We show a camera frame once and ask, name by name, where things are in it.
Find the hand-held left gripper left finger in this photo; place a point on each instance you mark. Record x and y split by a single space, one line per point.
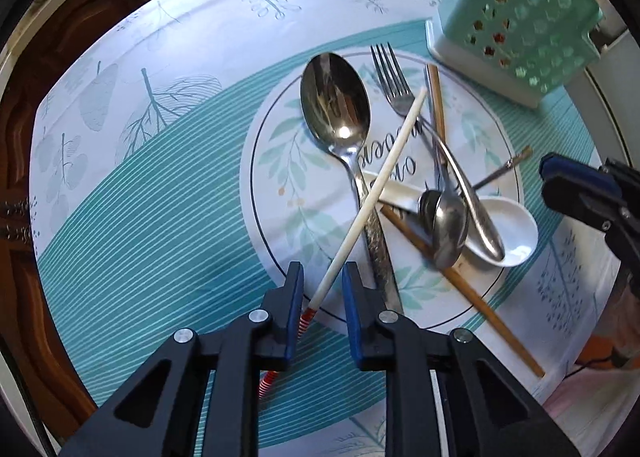
295 307

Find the large steel spoon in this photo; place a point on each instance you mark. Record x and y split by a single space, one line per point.
335 102

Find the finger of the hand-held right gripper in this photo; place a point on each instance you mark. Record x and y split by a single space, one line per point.
570 172

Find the white leaf print plate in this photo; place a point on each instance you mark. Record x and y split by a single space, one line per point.
290 197

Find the white ceramic spoon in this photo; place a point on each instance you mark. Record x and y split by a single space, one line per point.
515 237

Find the leaf print tablecloth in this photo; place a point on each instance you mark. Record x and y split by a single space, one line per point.
150 217

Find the pale green refrigerator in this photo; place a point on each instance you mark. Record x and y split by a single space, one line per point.
615 112

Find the steel fork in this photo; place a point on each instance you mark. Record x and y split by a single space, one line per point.
395 87

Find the small steel spoon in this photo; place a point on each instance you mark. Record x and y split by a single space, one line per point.
447 237

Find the white chopstick red striped end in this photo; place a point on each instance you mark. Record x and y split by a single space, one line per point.
380 187

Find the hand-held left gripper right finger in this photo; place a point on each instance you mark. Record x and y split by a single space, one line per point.
352 307

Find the green plastic utensil holder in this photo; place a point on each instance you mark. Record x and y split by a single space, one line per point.
525 27

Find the brown wooden kitchen cabinet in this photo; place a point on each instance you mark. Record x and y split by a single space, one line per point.
20 162

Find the pale pink cloth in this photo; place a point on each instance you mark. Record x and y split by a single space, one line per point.
585 407

